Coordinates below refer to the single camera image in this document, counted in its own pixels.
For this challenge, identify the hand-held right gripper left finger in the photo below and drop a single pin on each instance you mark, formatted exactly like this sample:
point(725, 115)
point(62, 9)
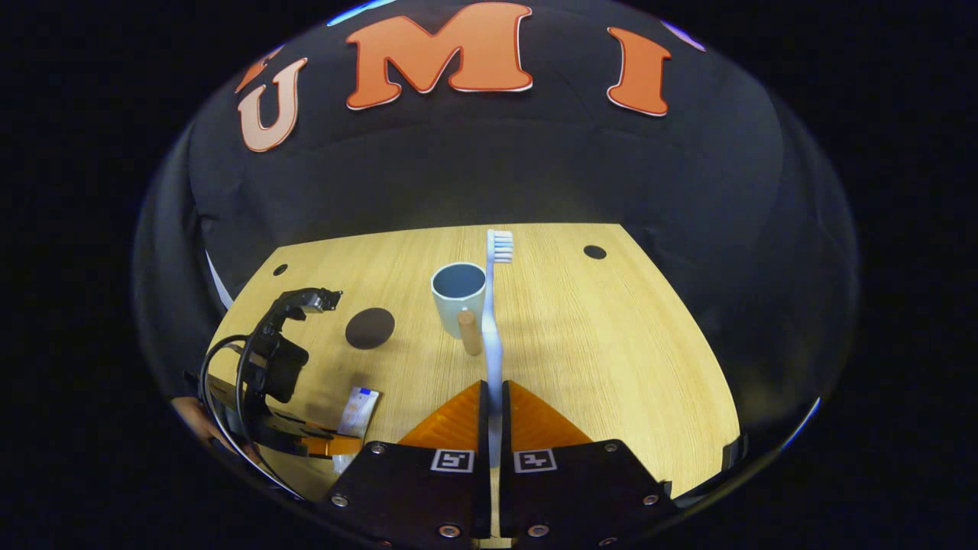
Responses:
point(484, 489)

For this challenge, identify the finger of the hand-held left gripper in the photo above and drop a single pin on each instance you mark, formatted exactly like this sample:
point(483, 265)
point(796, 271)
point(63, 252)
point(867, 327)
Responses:
point(294, 435)

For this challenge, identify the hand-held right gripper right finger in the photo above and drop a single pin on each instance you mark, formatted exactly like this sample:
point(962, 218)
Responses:
point(507, 489)

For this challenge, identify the white toothpaste tube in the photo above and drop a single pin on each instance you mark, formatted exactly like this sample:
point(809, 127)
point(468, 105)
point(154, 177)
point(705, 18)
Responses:
point(357, 412)

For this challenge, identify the dark round coaster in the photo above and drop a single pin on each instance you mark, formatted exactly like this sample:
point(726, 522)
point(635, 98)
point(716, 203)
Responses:
point(370, 328)

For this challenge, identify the white toothbrush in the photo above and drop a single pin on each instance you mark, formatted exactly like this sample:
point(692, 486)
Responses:
point(493, 344)

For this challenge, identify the plain dark curtain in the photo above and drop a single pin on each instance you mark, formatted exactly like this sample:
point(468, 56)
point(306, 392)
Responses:
point(172, 267)

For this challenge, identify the black backdrop cloth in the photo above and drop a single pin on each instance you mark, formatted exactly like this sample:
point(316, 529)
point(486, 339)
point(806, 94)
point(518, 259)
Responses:
point(535, 168)

